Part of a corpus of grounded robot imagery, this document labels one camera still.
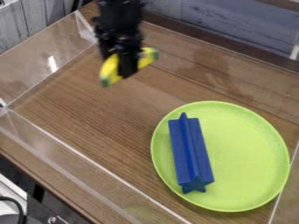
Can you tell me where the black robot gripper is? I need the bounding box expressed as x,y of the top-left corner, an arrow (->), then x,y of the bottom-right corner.
92,5 -> 142,79

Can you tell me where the yellow toy banana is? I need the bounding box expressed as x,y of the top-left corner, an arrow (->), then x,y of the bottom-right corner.
97,47 -> 158,88

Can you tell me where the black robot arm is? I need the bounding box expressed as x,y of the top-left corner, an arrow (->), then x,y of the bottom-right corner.
92,0 -> 144,78

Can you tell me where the green round plate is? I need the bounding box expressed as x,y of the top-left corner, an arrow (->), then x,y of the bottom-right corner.
150,101 -> 289,213

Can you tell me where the blue star-shaped block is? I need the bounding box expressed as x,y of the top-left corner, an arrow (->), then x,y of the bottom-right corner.
168,112 -> 215,194

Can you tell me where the clear acrylic enclosure wall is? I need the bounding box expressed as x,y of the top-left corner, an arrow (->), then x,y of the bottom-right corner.
0,8 -> 299,224

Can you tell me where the black cable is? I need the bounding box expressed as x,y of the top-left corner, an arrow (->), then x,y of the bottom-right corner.
0,195 -> 26,224

